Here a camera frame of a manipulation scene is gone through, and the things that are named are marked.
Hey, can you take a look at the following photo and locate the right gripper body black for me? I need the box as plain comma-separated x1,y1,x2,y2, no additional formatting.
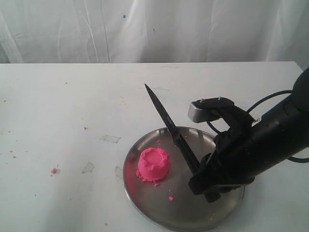
205,123,268,191

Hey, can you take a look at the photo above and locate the pink play dough lump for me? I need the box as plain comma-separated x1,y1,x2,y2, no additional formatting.
136,147,171,187

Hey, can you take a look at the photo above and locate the black knife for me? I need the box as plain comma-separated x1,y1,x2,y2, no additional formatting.
144,84,210,175

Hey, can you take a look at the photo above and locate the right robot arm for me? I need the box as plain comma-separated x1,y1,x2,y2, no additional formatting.
188,71,309,195

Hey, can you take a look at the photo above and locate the round steel plate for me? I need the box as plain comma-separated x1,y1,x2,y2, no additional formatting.
123,128,245,232

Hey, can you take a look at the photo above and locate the white backdrop sheet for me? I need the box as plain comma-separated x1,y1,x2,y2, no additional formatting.
0,0,309,69

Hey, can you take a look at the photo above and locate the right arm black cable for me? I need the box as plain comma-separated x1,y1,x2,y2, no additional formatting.
206,89,309,163

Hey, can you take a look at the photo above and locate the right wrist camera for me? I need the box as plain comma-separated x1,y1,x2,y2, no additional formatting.
188,97,235,123

